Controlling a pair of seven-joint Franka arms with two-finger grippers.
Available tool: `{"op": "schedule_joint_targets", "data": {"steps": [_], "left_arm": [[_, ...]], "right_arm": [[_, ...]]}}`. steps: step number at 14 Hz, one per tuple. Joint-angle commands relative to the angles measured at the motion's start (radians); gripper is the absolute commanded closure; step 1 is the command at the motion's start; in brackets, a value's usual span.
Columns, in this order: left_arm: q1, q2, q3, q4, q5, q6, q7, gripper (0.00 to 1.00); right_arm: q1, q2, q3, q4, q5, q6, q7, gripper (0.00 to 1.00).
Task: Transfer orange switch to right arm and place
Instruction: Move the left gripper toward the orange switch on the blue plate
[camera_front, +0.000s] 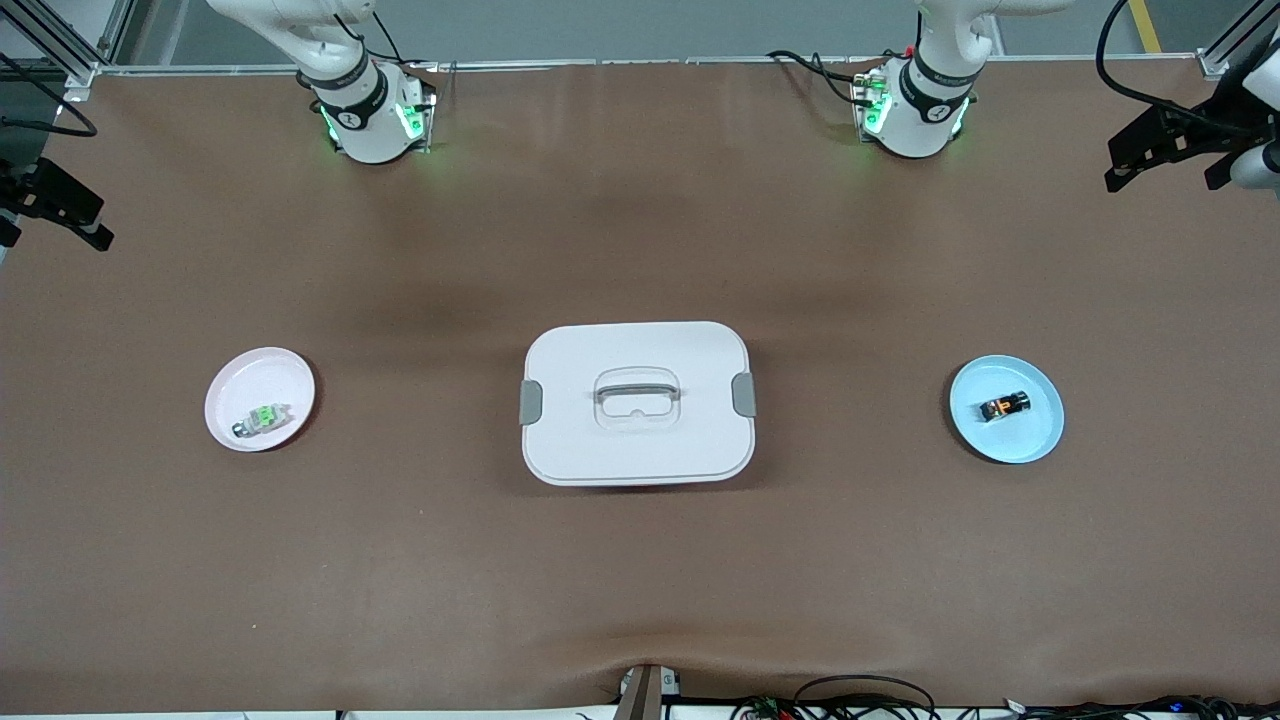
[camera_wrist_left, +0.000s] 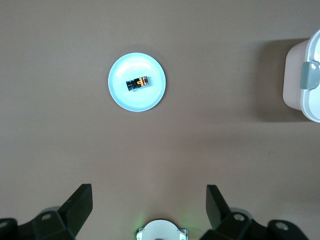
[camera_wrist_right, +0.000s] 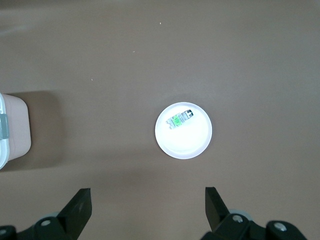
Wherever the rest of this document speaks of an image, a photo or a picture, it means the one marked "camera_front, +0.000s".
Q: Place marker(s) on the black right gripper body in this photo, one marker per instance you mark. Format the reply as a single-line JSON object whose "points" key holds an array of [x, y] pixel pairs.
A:
{"points": [[30, 189]]}

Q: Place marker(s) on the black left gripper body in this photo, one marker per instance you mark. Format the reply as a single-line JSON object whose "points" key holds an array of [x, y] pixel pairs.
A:
{"points": [[1214, 128]]}

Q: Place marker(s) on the orange and black switch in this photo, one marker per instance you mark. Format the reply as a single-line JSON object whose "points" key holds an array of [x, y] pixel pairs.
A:
{"points": [[1003, 407]]}

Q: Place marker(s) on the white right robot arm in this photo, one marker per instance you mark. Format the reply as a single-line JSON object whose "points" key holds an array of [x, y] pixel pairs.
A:
{"points": [[370, 130]]}

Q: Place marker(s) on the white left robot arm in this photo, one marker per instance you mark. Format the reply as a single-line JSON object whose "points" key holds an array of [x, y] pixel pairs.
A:
{"points": [[925, 110]]}

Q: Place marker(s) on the pink round plate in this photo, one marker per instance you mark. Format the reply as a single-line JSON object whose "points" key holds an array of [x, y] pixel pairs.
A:
{"points": [[270, 375]]}

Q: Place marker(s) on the light blue round plate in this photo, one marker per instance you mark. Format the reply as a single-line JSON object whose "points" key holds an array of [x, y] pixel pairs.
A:
{"points": [[1005, 445]]}

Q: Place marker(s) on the white lidded storage box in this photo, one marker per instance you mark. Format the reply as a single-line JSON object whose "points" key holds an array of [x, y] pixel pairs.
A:
{"points": [[640, 450]]}

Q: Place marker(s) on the brown table mat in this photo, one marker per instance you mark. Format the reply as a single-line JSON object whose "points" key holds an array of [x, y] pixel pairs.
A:
{"points": [[640, 560]]}

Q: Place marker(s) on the aluminium frame post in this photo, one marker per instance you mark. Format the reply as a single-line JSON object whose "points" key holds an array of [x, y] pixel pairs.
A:
{"points": [[80, 75], [1215, 65]]}

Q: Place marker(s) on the green and white switch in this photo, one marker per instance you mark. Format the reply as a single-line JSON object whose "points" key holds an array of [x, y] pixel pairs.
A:
{"points": [[265, 415]]}

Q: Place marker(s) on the silver table edge rail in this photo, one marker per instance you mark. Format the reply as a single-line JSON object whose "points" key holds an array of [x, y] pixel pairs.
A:
{"points": [[650, 62]]}

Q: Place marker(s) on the grey metal bracket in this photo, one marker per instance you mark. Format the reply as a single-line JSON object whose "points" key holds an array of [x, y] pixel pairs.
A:
{"points": [[645, 695]]}

